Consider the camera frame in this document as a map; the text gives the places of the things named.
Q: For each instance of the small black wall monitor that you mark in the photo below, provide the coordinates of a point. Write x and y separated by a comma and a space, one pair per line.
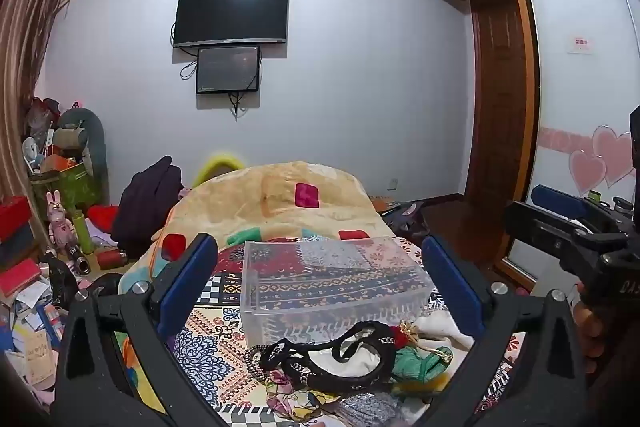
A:
228, 69

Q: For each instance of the brown striped curtain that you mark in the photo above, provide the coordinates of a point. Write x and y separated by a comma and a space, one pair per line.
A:
30, 57

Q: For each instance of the white wall outlet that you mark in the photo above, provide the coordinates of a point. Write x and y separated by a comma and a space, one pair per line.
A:
393, 183

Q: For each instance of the green bottle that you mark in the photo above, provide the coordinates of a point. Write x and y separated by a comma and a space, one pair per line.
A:
83, 234

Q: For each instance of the grey glitter cloth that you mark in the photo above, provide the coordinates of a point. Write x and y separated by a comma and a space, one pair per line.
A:
367, 409

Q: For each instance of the pile of papers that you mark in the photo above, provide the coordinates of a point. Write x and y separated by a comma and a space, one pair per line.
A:
30, 337

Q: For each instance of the brown wooden door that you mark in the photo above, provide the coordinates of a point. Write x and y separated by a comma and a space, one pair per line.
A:
497, 107

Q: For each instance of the floral cloth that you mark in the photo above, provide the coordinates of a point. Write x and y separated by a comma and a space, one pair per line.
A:
295, 399

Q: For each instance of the black wall television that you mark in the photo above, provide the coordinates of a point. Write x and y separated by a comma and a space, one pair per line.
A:
231, 13

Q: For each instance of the green cloth scrunchie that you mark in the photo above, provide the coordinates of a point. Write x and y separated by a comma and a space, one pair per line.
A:
420, 369

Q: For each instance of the red thermos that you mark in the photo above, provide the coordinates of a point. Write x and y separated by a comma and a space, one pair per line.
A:
111, 258

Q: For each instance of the clear plastic storage box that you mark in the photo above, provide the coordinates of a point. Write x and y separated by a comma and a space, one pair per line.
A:
330, 287

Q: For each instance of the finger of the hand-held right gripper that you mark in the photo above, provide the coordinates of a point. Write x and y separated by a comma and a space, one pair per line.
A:
557, 201
537, 224

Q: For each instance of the beige patchwork blanket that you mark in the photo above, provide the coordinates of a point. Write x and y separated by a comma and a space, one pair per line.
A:
280, 202

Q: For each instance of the frosted wardrobe sliding door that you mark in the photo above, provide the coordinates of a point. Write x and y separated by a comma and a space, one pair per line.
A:
565, 97

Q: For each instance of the pink heart stickers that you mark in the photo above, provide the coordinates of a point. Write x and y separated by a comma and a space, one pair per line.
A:
607, 157

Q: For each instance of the small white door sign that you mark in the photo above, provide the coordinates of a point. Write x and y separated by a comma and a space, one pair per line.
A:
580, 45

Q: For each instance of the white cloth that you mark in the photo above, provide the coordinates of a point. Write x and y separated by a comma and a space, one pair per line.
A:
360, 362

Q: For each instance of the black and silver flask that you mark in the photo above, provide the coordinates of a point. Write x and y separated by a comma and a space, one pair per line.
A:
78, 260

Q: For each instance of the pink rabbit doll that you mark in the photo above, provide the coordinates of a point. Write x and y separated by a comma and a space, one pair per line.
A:
61, 227

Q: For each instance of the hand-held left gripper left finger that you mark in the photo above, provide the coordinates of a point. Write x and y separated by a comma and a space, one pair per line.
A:
192, 279

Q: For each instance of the red heart pillow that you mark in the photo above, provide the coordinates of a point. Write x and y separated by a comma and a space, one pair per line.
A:
104, 217

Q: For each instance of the green cardboard box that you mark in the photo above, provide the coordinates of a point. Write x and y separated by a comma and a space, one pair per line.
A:
75, 189

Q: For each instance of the dark bag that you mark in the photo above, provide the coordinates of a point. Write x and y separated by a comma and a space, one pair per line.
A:
402, 219

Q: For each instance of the black jacket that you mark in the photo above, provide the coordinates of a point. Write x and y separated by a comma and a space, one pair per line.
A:
145, 202

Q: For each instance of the stack of red boxes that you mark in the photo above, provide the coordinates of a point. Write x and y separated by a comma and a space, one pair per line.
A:
14, 219

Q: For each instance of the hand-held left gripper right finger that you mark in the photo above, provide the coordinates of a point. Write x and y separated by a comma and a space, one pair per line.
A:
452, 289

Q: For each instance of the person's right hand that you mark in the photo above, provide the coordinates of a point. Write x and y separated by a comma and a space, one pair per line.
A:
587, 327

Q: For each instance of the red and gold hair clip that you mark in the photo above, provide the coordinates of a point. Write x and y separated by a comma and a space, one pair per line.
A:
402, 334

